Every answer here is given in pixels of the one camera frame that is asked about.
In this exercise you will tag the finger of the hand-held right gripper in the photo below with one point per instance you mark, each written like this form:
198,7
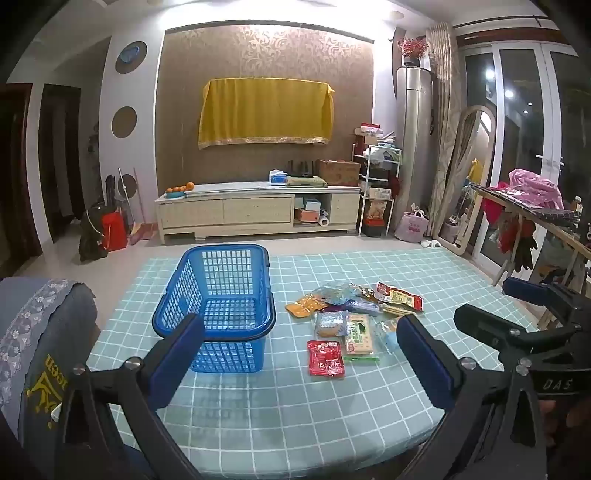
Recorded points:
485,327
526,288

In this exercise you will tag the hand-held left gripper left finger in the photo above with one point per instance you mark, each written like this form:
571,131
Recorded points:
178,357

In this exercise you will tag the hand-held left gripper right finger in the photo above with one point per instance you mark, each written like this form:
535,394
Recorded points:
422,364

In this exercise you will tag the blue plastic mesh basket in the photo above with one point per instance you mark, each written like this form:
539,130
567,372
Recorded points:
231,357

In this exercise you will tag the green cracker packet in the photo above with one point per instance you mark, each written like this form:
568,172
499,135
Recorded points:
360,339

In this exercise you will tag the red yellow snack packet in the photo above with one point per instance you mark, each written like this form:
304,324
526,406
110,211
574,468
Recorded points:
399,297

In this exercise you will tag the long purple white packet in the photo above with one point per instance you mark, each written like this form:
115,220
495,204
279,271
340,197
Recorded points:
361,306

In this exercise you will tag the clear blue biscuit packet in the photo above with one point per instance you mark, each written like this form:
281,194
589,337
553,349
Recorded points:
331,324

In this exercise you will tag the purple snack packet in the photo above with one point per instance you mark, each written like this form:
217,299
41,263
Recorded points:
333,303

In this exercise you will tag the long orange blue packet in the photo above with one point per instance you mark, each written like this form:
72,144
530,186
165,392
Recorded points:
337,290

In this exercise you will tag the orange snack packet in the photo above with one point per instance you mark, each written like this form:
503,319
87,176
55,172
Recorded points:
298,309
315,303

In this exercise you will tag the red hanging clothes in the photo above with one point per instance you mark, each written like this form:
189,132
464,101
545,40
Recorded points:
508,230

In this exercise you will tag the wooden clothes rack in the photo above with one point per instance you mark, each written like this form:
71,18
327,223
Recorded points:
517,203

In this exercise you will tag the white slippers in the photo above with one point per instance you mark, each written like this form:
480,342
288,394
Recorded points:
429,243

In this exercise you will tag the pink cloth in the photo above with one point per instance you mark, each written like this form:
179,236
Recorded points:
535,184

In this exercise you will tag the teal checked tablecloth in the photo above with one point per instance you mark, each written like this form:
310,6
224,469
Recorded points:
277,415

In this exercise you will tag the pink bag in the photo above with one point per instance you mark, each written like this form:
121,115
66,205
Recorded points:
412,227

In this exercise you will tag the broom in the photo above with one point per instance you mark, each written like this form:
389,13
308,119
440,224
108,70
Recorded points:
141,234

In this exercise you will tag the black bag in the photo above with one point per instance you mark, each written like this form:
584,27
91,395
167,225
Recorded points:
90,235

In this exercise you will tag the arched floor mirror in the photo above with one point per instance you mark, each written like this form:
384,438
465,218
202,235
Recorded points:
461,138

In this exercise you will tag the beige television cabinet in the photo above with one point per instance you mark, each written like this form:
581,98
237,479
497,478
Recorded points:
258,210

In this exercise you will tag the plate of oranges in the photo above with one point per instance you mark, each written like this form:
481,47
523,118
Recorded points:
180,188

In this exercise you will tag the white shelf rack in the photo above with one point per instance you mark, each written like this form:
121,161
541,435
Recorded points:
378,194

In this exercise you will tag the glass sliding door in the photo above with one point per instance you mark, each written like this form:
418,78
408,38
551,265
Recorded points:
521,115

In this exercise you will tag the white paper roll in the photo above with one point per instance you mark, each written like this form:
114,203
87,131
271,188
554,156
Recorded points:
323,221

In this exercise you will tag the white pole with disc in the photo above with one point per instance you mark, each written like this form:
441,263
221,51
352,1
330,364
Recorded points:
127,185

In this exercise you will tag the standing air conditioner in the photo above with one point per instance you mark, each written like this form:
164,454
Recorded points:
415,138

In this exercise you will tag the patterned curtain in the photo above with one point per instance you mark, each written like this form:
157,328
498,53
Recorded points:
443,115

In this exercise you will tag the boxes in cabinet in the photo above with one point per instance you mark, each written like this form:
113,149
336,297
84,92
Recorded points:
307,207

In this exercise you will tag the blue white tissue box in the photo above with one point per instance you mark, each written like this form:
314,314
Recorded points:
278,177

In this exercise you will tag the brown cardboard box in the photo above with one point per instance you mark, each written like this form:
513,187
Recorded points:
339,173

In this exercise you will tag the green folded cloth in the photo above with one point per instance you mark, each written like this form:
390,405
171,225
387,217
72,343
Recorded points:
304,181

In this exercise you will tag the stacked boxes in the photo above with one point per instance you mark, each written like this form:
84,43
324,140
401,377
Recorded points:
369,134

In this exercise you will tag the black router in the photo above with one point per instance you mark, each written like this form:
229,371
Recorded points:
300,168

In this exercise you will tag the dark wooden door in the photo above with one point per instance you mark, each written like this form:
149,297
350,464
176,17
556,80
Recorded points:
60,161
16,175

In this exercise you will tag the yellow cloth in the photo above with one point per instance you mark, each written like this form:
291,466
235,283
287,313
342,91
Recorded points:
265,110

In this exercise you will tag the vase of red flowers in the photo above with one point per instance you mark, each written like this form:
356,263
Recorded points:
412,46

